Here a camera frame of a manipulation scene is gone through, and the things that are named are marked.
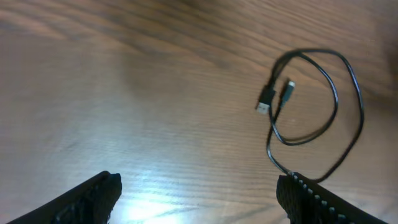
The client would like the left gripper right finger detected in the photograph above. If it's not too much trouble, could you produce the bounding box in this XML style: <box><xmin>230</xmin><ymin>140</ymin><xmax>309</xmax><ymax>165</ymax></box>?
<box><xmin>276</xmin><ymin>172</ymin><xmax>386</xmax><ymax>224</ymax></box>

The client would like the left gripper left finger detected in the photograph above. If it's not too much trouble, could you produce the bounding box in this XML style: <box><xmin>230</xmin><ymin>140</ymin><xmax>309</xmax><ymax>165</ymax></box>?
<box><xmin>9</xmin><ymin>171</ymin><xmax>122</xmax><ymax>224</ymax></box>

